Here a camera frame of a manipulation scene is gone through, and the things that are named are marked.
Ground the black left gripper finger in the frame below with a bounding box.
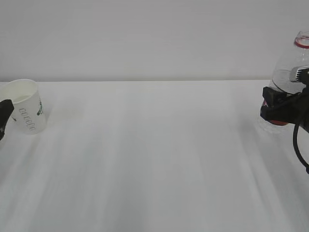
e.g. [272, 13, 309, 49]
[0, 99, 14, 140]

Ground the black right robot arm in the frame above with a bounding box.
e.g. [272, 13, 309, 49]
[260, 66, 309, 131]

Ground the Nongfu Spring water bottle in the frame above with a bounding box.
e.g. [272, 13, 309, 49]
[260, 31, 309, 131]

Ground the white paper cup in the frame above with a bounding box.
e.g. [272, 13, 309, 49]
[0, 79, 46, 135]

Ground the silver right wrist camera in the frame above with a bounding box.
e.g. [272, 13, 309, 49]
[289, 65, 309, 84]

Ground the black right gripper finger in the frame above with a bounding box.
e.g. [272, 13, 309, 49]
[260, 87, 309, 124]

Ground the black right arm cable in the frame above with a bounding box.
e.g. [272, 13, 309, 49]
[293, 116, 309, 174]

